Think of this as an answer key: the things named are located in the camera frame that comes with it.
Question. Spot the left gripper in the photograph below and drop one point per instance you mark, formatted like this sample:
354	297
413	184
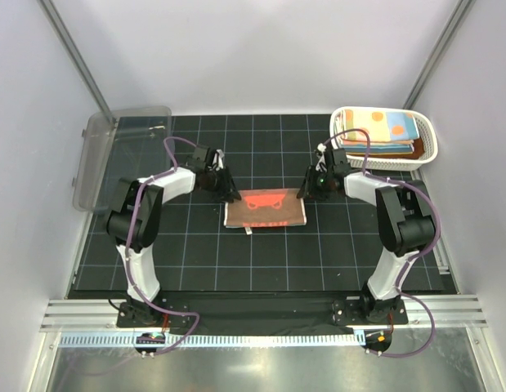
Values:
227	185

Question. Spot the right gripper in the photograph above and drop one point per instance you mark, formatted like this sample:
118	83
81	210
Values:
308	186

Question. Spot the salmon pink towel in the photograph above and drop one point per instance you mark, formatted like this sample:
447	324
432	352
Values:
265	209

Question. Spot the peach dotted towel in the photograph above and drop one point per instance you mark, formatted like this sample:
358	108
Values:
384	126

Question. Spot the brown towel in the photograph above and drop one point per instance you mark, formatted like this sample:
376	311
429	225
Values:
418	152

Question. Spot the light blue dotted towel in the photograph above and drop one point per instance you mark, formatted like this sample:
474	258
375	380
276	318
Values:
378	147

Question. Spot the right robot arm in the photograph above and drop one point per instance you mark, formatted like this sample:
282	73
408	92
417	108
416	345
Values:
408	226

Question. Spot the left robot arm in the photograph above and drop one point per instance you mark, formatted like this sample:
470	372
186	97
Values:
133	221

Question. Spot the clear plastic bin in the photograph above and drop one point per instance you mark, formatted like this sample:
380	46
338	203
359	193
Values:
127	143

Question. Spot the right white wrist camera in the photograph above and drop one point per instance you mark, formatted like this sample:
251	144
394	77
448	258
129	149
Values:
321	165

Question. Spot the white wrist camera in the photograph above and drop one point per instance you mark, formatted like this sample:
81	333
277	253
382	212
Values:
321	165
218	162

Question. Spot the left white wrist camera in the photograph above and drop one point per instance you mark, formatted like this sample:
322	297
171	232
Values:
218	162

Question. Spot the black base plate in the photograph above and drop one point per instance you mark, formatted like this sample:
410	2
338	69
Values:
260	312

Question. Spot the white slotted cable duct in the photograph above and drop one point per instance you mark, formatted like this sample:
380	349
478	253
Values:
156	340

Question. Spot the aluminium rail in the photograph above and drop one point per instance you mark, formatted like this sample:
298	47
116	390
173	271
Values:
448	311

